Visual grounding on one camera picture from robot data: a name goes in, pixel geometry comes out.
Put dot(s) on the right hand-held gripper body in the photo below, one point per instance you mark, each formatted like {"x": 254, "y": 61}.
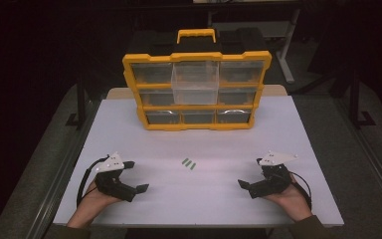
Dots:
{"x": 273, "y": 184}

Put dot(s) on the aluminium table rail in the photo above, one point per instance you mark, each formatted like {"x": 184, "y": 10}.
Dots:
{"x": 59, "y": 179}
{"x": 374, "y": 166}

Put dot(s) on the small green plastic piece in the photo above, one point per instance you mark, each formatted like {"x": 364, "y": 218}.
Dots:
{"x": 185, "y": 161}
{"x": 193, "y": 166}
{"x": 189, "y": 164}

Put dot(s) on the person's right hand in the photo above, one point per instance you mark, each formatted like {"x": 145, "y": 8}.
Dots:
{"x": 293, "y": 202}

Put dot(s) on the person's left hand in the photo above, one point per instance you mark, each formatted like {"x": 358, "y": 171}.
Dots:
{"x": 96, "y": 200}

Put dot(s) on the clear plastic drawer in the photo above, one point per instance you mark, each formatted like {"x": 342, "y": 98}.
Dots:
{"x": 195, "y": 83}

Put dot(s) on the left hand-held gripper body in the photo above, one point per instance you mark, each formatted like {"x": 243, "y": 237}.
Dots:
{"x": 111, "y": 186}

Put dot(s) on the set of closed grey drawers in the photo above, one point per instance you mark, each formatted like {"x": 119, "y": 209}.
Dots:
{"x": 240, "y": 72}

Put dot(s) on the yellow organizer case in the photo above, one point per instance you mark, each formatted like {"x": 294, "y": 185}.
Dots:
{"x": 197, "y": 56}

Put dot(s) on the black metal stand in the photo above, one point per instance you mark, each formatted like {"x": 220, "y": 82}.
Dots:
{"x": 80, "y": 106}
{"x": 355, "y": 106}

